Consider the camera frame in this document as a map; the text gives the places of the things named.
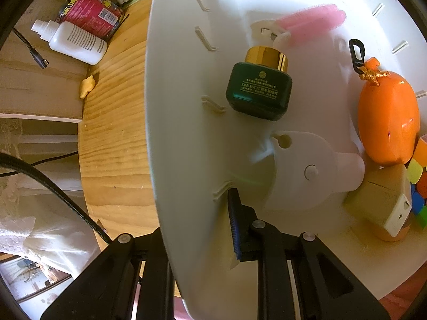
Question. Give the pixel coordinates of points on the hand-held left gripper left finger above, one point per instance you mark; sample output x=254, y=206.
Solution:
x=151, y=250

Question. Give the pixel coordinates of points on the green jar gold cap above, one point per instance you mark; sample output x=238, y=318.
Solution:
x=257, y=90

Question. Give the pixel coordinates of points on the black carabiner clip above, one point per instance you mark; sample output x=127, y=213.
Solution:
x=358, y=67

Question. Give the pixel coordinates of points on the small yellow object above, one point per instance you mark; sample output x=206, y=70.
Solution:
x=86, y=86

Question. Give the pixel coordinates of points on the white cloth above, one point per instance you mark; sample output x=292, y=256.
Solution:
x=33, y=233

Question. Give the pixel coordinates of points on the white plastic tray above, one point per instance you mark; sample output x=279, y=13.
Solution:
x=200, y=56

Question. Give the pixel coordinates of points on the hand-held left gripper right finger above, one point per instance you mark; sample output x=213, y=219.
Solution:
x=235, y=226

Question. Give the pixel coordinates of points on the colourful puzzle cube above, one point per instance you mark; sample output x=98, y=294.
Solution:
x=418, y=186

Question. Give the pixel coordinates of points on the white spray bottle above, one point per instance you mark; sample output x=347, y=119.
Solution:
x=76, y=41

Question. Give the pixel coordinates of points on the pink red packet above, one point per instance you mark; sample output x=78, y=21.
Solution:
x=90, y=10

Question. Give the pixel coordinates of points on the white plastic device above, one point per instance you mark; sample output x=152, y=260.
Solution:
x=317, y=173

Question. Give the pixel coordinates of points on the pink hair rollers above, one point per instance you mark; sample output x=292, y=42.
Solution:
x=313, y=20

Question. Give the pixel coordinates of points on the white paper box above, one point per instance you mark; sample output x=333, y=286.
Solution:
x=373, y=193

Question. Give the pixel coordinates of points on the orange round case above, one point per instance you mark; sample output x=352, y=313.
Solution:
x=387, y=116

